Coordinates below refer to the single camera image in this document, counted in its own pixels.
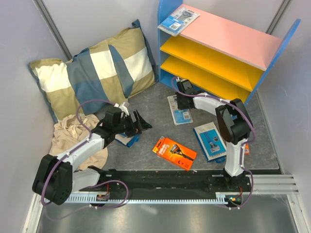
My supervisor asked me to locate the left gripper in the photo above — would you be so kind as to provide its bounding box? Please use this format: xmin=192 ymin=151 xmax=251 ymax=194
xmin=114 ymin=110 xmax=152 ymax=138

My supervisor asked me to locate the clear blister razor pack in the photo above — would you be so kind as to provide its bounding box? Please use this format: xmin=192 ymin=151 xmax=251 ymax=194
xmin=167 ymin=95 xmax=193 ymax=125
xmin=157 ymin=7 xmax=200 ymax=36

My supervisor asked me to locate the orange Gillette Fusion5 box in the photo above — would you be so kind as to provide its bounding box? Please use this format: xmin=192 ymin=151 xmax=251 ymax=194
xmin=152 ymin=136 xmax=197 ymax=171

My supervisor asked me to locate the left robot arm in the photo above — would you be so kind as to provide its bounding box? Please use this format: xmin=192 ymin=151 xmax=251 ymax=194
xmin=32 ymin=107 xmax=152 ymax=205

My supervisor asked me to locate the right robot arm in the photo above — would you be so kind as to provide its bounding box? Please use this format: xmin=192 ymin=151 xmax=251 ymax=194
xmin=172 ymin=78 xmax=255 ymax=191

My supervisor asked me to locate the blue shelf with coloured boards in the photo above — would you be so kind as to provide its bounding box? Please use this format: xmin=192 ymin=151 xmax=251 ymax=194
xmin=157 ymin=0 xmax=301 ymax=103

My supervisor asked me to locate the white blue razor box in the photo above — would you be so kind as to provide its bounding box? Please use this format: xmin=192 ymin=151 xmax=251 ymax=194
xmin=115 ymin=133 xmax=140 ymax=148

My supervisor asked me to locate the blue razor box right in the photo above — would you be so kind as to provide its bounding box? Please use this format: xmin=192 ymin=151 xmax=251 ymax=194
xmin=193 ymin=122 xmax=226 ymax=163

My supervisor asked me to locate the checked beige blue pillow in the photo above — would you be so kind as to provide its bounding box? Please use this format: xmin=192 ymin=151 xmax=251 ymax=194
xmin=28 ymin=20 xmax=158 ymax=122

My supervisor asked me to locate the beige crumpled cloth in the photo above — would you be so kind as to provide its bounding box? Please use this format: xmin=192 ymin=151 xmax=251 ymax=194
xmin=49 ymin=114 xmax=108 ymax=170

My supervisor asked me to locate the small orange razor box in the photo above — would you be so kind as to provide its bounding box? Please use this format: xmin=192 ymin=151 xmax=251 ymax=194
xmin=244 ymin=143 xmax=250 ymax=155

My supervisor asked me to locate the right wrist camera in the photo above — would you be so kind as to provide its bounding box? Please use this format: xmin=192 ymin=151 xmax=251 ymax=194
xmin=176 ymin=79 xmax=194 ymax=95

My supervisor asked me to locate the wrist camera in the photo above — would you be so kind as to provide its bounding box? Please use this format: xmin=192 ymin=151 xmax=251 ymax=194
xmin=176 ymin=79 xmax=194 ymax=95
xmin=114 ymin=101 xmax=130 ymax=116

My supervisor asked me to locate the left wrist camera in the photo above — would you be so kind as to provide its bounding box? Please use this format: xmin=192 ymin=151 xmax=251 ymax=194
xmin=114 ymin=101 xmax=130 ymax=116

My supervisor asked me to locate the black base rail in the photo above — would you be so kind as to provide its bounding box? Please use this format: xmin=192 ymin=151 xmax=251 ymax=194
xmin=83 ymin=169 xmax=253 ymax=199

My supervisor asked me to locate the slotted cable duct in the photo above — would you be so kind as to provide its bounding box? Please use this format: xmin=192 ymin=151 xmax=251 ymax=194
xmin=65 ymin=193 xmax=230 ymax=204

